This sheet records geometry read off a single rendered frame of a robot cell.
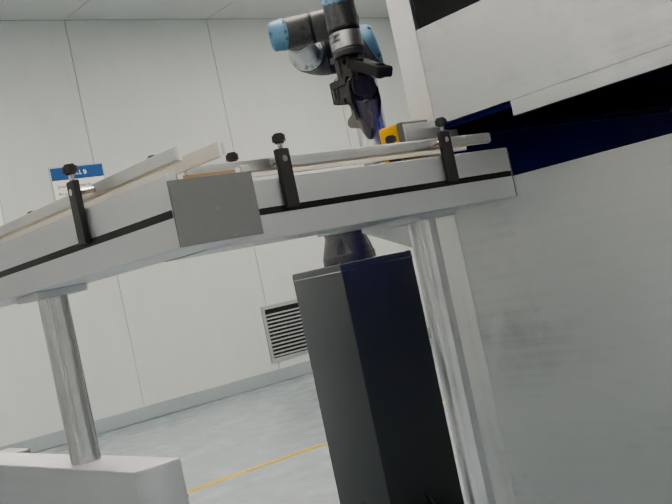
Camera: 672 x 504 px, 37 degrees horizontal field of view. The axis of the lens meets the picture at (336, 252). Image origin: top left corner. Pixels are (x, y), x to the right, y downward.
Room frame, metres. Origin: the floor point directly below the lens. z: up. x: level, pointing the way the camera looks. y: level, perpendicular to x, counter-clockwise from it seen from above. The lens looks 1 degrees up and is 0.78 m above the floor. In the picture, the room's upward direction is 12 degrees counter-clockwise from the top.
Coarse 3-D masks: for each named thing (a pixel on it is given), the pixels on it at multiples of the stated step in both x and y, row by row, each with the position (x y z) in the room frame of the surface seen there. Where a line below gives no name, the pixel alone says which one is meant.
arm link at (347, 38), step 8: (336, 32) 2.32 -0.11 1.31; (344, 32) 2.32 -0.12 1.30; (352, 32) 2.32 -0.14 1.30; (360, 32) 2.34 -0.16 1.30; (336, 40) 2.33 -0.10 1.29; (344, 40) 2.32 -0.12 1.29; (352, 40) 2.32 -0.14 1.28; (360, 40) 2.33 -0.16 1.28; (336, 48) 2.33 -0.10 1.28; (344, 48) 2.32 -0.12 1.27
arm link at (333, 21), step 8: (328, 0) 2.32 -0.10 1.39; (336, 0) 2.32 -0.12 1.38; (344, 0) 2.32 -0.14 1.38; (352, 0) 2.34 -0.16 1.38; (328, 8) 2.33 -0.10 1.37; (336, 8) 2.32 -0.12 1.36; (344, 8) 2.32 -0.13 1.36; (352, 8) 2.33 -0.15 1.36; (328, 16) 2.33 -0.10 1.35; (336, 16) 2.32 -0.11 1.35; (344, 16) 2.32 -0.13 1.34; (352, 16) 2.33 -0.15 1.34; (328, 24) 2.34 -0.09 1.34; (336, 24) 2.32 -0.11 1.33; (344, 24) 2.32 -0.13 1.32; (352, 24) 2.32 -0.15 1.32; (328, 32) 2.35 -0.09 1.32
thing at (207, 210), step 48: (96, 192) 1.44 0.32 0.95; (144, 192) 1.28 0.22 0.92; (192, 192) 1.25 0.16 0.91; (240, 192) 1.30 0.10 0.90; (0, 240) 1.91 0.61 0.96; (48, 240) 1.53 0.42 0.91; (96, 240) 1.40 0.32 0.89; (144, 240) 1.30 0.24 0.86; (192, 240) 1.24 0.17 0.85; (0, 288) 1.71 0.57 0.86; (48, 288) 1.60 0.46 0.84
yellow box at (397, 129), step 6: (414, 120) 1.98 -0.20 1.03; (420, 120) 1.99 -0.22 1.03; (426, 120) 2.00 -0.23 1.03; (390, 126) 1.98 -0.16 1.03; (396, 126) 1.97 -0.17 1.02; (402, 126) 1.95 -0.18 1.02; (384, 132) 1.99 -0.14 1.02; (390, 132) 1.98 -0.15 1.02; (396, 132) 1.97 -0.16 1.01; (402, 132) 1.96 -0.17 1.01; (384, 138) 2.00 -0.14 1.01; (396, 138) 1.97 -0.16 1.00; (402, 138) 1.96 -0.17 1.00; (420, 156) 1.98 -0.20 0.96; (426, 156) 2.00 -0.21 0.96
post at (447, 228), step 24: (408, 0) 2.01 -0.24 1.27; (408, 24) 2.02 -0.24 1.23; (408, 48) 2.03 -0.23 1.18; (408, 72) 2.05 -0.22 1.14; (408, 96) 2.06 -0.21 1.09; (432, 120) 2.02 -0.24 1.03; (456, 240) 2.02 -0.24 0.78; (456, 264) 2.03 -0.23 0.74; (456, 288) 2.04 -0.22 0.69; (456, 312) 2.05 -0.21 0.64; (480, 336) 2.01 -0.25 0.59; (480, 360) 2.02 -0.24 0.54; (480, 384) 2.03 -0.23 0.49; (480, 408) 2.04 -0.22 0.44; (504, 456) 2.02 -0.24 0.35; (504, 480) 2.03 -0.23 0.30
